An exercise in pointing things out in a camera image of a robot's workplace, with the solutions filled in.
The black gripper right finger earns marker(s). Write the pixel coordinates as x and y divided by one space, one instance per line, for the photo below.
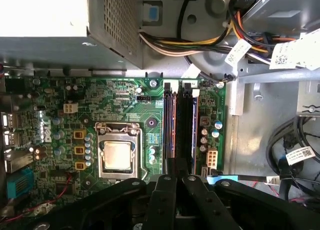
197 190

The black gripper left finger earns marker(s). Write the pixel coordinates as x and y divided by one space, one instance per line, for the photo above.
162 202

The black RAM slot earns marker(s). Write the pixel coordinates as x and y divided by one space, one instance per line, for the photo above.
185 124
167 124

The white eight-pin connector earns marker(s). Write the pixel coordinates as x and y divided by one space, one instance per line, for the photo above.
212 158

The metal CPU socket cover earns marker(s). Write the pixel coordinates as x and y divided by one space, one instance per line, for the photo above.
117 174

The CPU socket locking lever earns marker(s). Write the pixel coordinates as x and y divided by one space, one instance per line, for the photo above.
141 149

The silver CPU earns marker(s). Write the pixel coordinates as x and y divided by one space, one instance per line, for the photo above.
117 154

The black PC case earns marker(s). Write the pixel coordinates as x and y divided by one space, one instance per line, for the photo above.
250 139

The yellow square inductor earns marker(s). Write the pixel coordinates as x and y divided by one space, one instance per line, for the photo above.
81 166
80 134
80 150

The green motherboard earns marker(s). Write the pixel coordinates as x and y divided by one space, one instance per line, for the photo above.
112 102

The silver motherboard screw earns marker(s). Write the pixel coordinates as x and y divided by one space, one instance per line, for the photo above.
153 83

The white four-pin connector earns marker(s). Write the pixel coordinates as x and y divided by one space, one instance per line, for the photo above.
69 108

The blue VGA port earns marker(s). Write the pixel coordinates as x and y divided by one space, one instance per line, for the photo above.
20 185

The silver port stack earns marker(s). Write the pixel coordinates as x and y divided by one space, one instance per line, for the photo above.
10 137

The blue plastic latch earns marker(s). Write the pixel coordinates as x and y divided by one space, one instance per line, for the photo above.
153 14

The grey power supply unit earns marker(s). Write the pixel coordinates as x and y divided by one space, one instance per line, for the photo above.
115 27

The grey metal drive cage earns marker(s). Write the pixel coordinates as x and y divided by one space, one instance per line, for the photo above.
282 17

